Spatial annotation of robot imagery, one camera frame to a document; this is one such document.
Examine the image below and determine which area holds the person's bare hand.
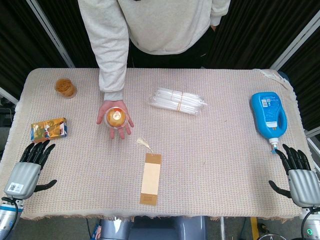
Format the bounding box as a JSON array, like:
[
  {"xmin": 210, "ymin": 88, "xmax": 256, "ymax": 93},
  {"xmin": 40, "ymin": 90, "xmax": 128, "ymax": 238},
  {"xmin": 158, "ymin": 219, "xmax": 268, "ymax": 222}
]
[{"xmin": 96, "ymin": 99, "xmax": 135, "ymax": 140}]

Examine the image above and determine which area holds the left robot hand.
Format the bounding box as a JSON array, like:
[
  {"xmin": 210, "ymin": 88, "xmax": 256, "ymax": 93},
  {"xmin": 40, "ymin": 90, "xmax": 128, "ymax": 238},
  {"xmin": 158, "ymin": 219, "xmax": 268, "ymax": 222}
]
[{"xmin": 4, "ymin": 139, "xmax": 58, "ymax": 201}]

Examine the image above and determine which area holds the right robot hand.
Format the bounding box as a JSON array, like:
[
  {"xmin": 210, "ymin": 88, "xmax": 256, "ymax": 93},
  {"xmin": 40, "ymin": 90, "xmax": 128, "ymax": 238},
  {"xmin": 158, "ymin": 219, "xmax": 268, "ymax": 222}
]
[{"xmin": 268, "ymin": 143, "xmax": 320, "ymax": 208}]

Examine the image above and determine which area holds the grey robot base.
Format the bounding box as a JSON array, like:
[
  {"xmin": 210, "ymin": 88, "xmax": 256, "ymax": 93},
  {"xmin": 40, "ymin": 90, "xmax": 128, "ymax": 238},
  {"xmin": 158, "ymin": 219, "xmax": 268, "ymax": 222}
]
[{"xmin": 98, "ymin": 215, "xmax": 209, "ymax": 240}]

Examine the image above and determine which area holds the person's grey sleeved forearm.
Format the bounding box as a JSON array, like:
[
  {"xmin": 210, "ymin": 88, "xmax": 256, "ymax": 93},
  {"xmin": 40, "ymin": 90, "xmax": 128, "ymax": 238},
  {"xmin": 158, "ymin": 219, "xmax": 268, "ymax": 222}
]
[{"xmin": 77, "ymin": 0, "xmax": 131, "ymax": 102}]

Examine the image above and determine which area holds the jar of rubber bands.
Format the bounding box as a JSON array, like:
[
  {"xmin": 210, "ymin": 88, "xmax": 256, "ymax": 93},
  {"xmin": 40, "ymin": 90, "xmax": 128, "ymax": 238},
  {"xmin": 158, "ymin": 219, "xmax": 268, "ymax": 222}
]
[{"xmin": 54, "ymin": 78, "xmax": 78, "ymax": 99}]

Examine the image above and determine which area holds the gold and blue box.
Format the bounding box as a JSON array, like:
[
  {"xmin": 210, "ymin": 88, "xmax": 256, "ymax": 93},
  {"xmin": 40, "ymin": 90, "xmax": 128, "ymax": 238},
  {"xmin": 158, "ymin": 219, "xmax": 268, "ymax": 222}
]
[{"xmin": 30, "ymin": 117, "xmax": 69, "ymax": 144}]

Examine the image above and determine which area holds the beige woven tablecloth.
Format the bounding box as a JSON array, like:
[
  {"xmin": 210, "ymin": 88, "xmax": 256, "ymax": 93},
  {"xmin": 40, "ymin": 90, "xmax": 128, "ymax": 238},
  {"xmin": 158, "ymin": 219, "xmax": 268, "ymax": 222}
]
[{"xmin": 0, "ymin": 67, "xmax": 316, "ymax": 222}]

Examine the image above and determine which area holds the blue detergent bottle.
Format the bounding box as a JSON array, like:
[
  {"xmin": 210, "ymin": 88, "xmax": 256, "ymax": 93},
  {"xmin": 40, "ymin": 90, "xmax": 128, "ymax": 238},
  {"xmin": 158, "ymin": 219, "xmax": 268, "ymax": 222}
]
[{"xmin": 250, "ymin": 91, "xmax": 288, "ymax": 154}]

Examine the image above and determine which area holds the bundle of clear straws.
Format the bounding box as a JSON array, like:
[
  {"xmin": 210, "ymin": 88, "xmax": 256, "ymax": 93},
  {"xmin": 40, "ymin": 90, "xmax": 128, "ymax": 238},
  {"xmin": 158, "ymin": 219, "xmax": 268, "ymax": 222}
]
[{"xmin": 149, "ymin": 87, "xmax": 207, "ymax": 116}]

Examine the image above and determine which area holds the brown bookmark with tassel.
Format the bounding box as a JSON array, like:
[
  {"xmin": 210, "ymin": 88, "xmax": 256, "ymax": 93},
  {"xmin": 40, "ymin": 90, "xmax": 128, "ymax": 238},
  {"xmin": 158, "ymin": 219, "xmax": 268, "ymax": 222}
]
[{"xmin": 136, "ymin": 137, "xmax": 163, "ymax": 207}]

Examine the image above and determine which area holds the person's grey sweatshirt torso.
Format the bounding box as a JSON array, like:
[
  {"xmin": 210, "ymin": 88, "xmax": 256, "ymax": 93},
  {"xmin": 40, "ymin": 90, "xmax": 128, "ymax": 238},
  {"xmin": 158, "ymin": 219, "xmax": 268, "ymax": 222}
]
[{"xmin": 77, "ymin": 0, "xmax": 232, "ymax": 55}]

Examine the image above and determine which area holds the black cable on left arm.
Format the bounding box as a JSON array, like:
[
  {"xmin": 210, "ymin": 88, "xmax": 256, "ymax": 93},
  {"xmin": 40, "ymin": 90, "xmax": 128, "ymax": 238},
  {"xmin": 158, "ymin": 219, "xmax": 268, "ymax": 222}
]
[{"xmin": 1, "ymin": 196, "xmax": 20, "ymax": 238}]

